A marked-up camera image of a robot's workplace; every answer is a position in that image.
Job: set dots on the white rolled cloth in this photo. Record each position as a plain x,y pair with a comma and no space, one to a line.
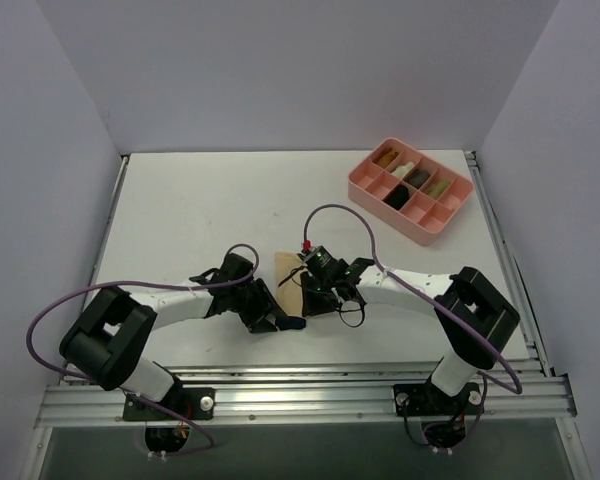
402,170

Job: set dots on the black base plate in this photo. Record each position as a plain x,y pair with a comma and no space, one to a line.
194,403
426,400

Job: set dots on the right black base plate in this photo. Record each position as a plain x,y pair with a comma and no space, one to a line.
426,400

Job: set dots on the pink compartment organizer box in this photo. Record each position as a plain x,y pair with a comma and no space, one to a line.
422,219

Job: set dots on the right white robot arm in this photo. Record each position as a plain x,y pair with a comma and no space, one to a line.
476,318

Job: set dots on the black rolled cloth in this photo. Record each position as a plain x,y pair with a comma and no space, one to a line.
398,197

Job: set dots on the orange rolled cloth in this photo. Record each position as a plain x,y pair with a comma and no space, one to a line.
386,157

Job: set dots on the dark grey rolled cloth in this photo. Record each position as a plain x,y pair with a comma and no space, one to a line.
418,178

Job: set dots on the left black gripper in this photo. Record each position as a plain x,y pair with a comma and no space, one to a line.
261,310

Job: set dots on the beige underwear with navy trim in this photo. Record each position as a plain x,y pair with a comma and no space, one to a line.
288,269

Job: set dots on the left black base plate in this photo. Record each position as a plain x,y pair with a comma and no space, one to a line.
194,403

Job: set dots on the olive rolled cloth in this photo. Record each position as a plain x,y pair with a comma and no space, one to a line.
435,190

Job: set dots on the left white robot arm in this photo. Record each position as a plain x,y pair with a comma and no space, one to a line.
108,339

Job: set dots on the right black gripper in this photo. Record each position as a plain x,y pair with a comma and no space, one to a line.
317,292

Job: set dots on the aluminium rail frame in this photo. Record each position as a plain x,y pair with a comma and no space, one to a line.
319,405

